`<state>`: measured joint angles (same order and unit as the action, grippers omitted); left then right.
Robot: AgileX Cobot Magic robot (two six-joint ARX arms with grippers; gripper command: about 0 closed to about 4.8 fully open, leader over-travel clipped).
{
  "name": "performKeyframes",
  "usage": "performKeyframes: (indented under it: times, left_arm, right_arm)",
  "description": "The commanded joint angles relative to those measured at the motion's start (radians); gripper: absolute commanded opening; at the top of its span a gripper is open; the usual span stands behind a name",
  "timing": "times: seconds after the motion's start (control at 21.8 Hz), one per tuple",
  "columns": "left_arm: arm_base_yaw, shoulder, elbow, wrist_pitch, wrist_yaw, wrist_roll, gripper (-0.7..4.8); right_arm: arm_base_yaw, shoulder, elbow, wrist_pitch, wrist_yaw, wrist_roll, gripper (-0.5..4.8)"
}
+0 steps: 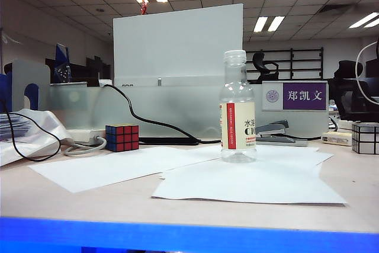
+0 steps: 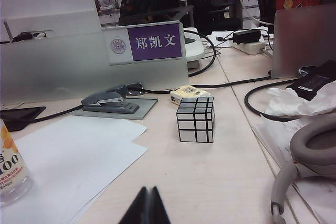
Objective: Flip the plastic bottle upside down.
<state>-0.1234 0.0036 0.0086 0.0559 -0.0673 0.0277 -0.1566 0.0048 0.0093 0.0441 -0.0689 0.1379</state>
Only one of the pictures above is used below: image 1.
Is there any black shelf rack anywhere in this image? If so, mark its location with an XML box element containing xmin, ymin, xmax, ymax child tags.
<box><xmin>243</xmin><ymin>47</ymin><xmax>325</xmax><ymax>84</ymax></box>

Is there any thick black monitor cable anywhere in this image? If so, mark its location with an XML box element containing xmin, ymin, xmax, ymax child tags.
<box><xmin>102</xmin><ymin>84</ymin><xmax>323</xmax><ymax>144</ymax></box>

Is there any thin black cable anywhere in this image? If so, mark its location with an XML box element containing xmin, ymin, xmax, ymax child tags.
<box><xmin>0</xmin><ymin>98</ymin><xmax>62</xmax><ymax>162</ymax></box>

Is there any grey power strip cable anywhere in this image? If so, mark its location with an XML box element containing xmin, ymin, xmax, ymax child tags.
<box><xmin>63</xmin><ymin>136</ymin><xmax>107</xmax><ymax>157</ymax></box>

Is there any frosted glass desk partition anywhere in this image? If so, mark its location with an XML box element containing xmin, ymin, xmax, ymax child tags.
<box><xmin>49</xmin><ymin>80</ymin><xmax>329</xmax><ymax>140</ymax></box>

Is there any grey stapler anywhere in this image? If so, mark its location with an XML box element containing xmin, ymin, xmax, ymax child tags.
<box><xmin>255</xmin><ymin>120</ymin><xmax>297</xmax><ymax>143</ymax></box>

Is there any grey metal bookend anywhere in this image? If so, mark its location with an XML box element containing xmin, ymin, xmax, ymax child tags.
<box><xmin>11</xmin><ymin>59</ymin><xmax>52</xmax><ymax>111</ymax></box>

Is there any clear plastic bottle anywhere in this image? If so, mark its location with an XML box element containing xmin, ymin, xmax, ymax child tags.
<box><xmin>219</xmin><ymin>49</ymin><xmax>258</xmax><ymax>164</ymax></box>

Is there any white paper sheet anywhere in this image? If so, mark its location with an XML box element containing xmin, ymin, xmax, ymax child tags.
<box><xmin>151</xmin><ymin>158</ymin><xmax>347</xmax><ymax>207</ymax></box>
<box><xmin>28</xmin><ymin>145</ymin><xmax>226</xmax><ymax>194</ymax></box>
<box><xmin>158</xmin><ymin>146</ymin><xmax>335</xmax><ymax>180</ymax></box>

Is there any white printed plastic bag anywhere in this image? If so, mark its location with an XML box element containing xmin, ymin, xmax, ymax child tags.
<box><xmin>0</xmin><ymin>108</ymin><xmax>73</xmax><ymax>167</ymax></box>

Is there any black flat monitor base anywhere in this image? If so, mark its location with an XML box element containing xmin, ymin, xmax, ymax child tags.
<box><xmin>138</xmin><ymin>136</ymin><xmax>200</xmax><ymax>146</ymax></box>

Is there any purple and white name plate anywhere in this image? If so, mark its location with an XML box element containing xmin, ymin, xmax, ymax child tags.
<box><xmin>262</xmin><ymin>80</ymin><xmax>329</xmax><ymax>112</ymax></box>

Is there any blue glass trophy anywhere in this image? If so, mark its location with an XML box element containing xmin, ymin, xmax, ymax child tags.
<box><xmin>54</xmin><ymin>43</ymin><xmax>72</xmax><ymax>84</ymax></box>

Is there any white power strip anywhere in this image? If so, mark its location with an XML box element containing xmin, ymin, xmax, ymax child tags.
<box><xmin>66</xmin><ymin>128</ymin><xmax>107</xmax><ymax>143</ymax></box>

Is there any dark cabinet row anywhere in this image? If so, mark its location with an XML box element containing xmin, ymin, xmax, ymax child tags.
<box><xmin>45</xmin><ymin>55</ymin><xmax>113</xmax><ymax>84</ymax></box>

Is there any blue edge strip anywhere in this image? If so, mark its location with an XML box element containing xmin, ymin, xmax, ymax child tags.
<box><xmin>0</xmin><ymin>216</ymin><xmax>379</xmax><ymax>253</ymax></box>

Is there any white computer monitor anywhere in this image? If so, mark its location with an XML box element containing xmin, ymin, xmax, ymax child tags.
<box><xmin>113</xmin><ymin>3</ymin><xmax>244</xmax><ymax>87</ymax></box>

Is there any grey flat plate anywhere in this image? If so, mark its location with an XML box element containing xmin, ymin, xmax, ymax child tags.
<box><xmin>256</xmin><ymin>136</ymin><xmax>309</xmax><ymax>147</ymax></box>

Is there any black mesh office chair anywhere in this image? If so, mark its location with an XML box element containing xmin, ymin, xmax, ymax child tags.
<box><xmin>327</xmin><ymin>60</ymin><xmax>379</xmax><ymax>123</ymax></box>

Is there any stack of printed papers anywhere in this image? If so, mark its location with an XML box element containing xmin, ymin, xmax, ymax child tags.
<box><xmin>0</xmin><ymin>113</ymin><xmax>33</xmax><ymax>142</ymax></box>

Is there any colourful Rubik's cube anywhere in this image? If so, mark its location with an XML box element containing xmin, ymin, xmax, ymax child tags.
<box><xmin>105</xmin><ymin>124</ymin><xmax>140</xmax><ymax>152</ymax></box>

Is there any white curved cable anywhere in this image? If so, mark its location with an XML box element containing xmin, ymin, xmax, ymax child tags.
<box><xmin>355</xmin><ymin>40</ymin><xmax>379</xmax><ymax>105</ymax></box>

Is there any silver mirror cube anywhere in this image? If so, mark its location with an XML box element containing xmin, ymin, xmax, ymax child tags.
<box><xmin>351</xmin><ymin>121</ymin><xmax>379</xmax><ymax>155</ymax></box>

